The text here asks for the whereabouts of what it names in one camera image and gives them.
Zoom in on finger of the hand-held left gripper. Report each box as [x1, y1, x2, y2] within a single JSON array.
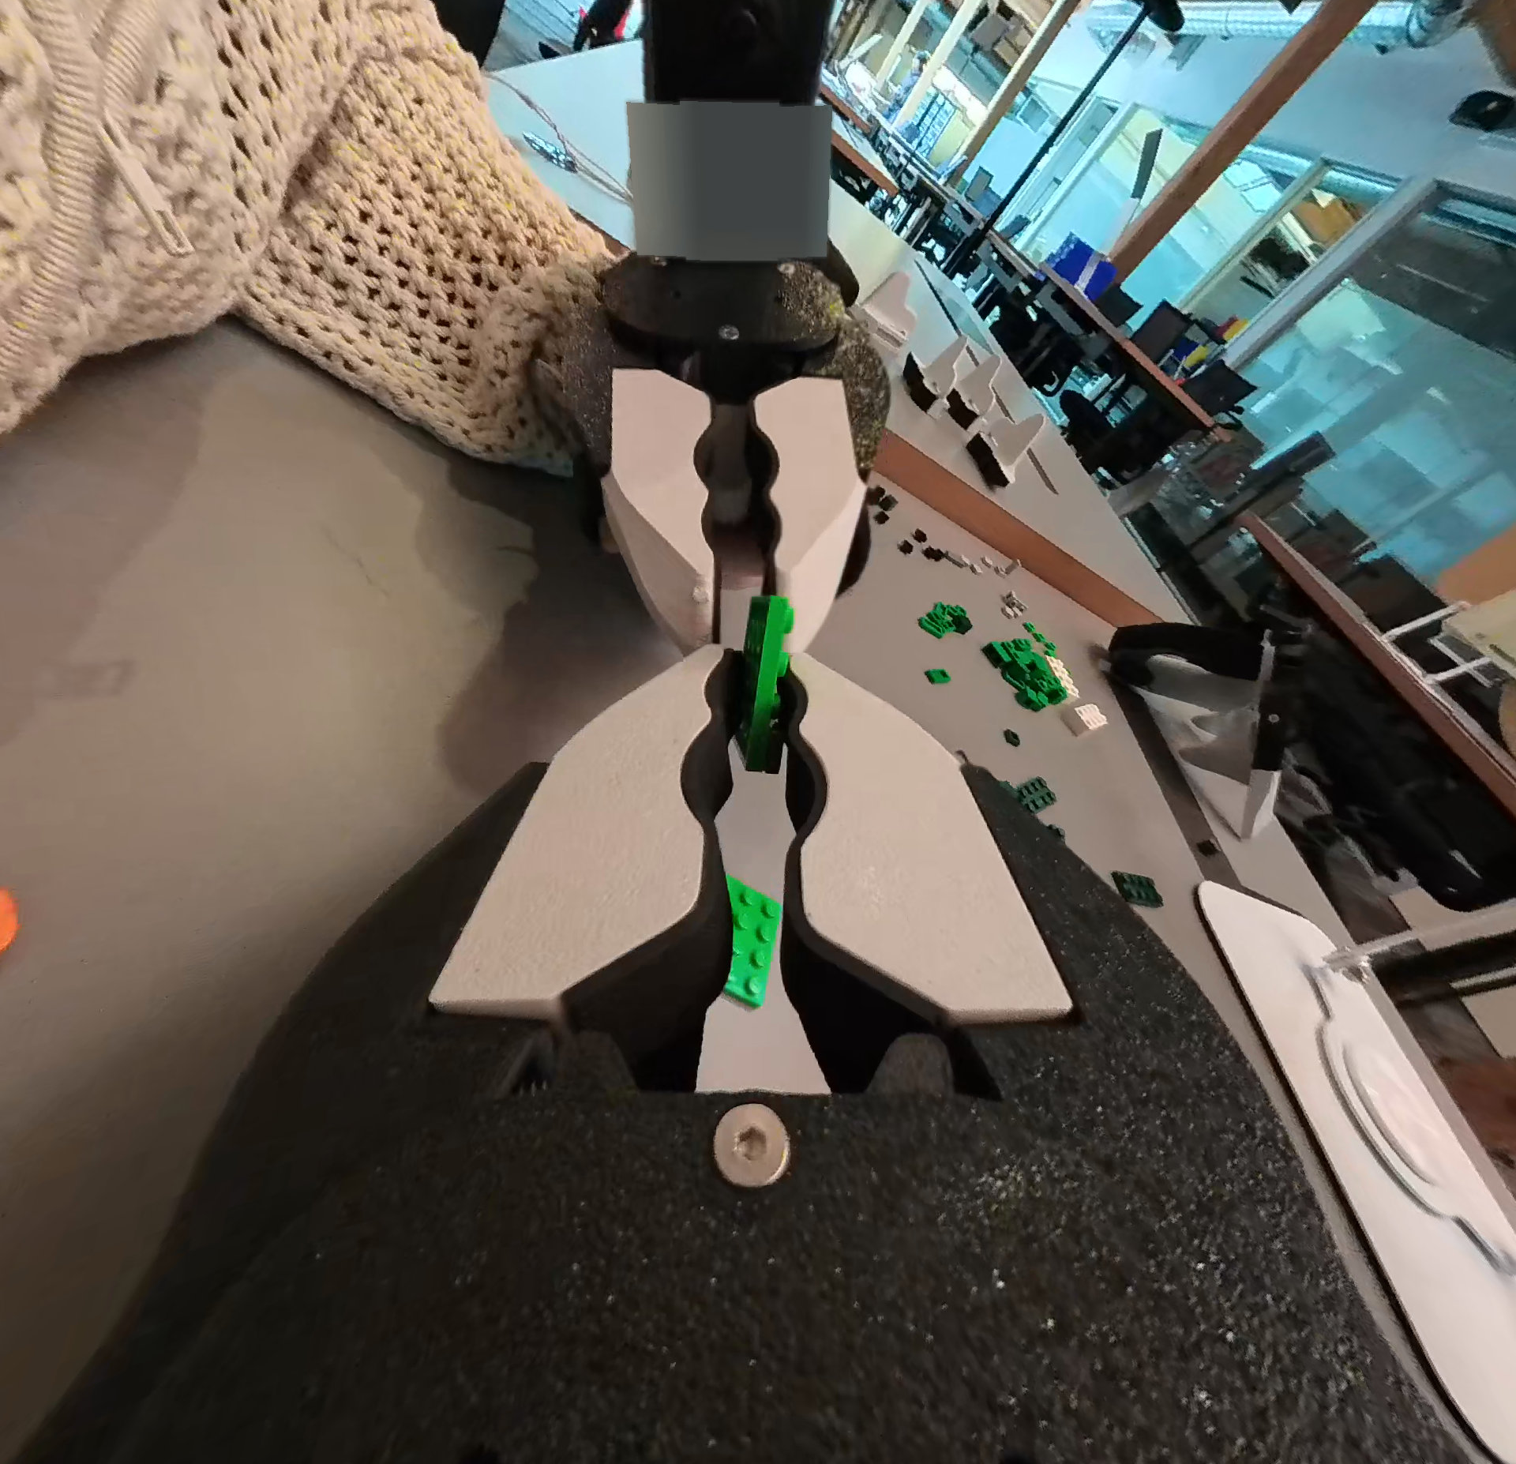
[[601, 368, 730, 649], [751, 377, 878, 650]]

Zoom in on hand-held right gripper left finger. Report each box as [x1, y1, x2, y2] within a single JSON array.
[[428, 645, 740, 1093]]

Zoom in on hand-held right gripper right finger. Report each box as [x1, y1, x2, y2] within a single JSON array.
[[775, 659, 1073, 1096]]

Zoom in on pile of dark green pieces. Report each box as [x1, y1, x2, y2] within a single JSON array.
[[1000, 723, 1068, 844]]

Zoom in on bright green square lego plate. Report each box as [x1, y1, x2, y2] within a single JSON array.
[[732, 593, 798, 774], [719, 875, 786, 1009]]

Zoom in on pile of bright green pieces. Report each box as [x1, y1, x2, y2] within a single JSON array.
[[918, 601, 1068, 713]]

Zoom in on scatter of black lego pieces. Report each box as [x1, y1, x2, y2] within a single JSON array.
[[869, 486, 949, 560]]

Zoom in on scatter of grey lego pieces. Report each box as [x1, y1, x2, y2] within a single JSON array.
[[941, 546, 1026, 619]]

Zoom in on blue storage bins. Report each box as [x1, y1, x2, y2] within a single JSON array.
[[1042, 232, 1120, 298]]

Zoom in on spare black white gripper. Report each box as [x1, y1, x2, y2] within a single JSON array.
[[1089, 617, 1315, 840]]

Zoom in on white book stand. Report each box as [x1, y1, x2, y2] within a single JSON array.
[[1195, 880, 1516, 1459]]

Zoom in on black floor lamp pole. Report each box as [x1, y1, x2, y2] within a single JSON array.
[[941, 0, 1186, 276]]

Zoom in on brown desk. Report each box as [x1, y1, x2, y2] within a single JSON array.
[[1237, 511, 1516, 791]]

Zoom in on brown board on clear stand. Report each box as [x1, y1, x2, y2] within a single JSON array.
[[1385, 563, 1516, 694]]

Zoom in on wooden post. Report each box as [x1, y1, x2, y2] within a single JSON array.
[[1106, 0, 1411, 276]]

